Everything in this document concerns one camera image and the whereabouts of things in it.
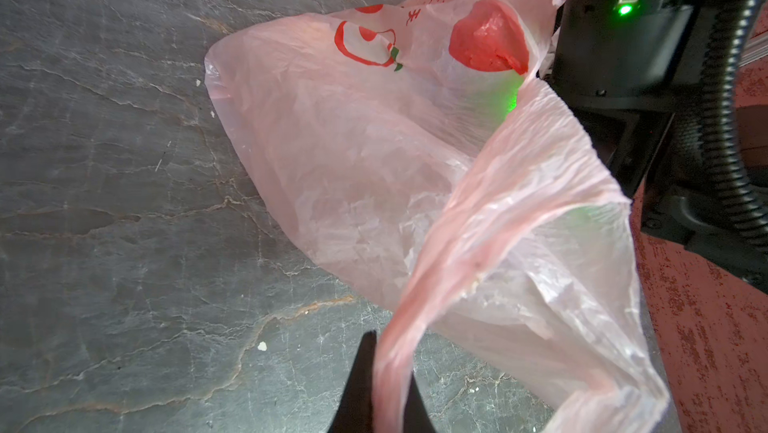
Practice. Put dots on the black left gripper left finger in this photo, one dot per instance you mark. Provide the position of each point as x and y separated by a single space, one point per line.
355 411

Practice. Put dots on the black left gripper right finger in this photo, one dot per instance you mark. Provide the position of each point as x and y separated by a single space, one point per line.
415 417

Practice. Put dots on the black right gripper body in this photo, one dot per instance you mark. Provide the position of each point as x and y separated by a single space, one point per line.
648 155

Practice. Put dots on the pink plastic bag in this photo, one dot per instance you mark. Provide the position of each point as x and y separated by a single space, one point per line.
466 202

